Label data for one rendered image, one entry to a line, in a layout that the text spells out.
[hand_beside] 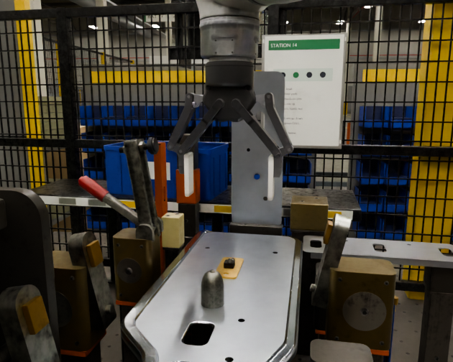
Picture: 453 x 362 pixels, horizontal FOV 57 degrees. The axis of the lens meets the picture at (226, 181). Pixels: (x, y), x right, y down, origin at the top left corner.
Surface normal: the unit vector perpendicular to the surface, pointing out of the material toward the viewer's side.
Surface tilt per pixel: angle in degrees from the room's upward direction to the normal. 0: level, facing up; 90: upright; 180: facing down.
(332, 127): 90
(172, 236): 90
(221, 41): 90
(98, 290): 78
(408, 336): 0
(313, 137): 90
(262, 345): 0
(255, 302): 0
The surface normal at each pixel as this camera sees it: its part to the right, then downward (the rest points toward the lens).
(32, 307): 0.96, -0.17
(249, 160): -0.19, 0.19
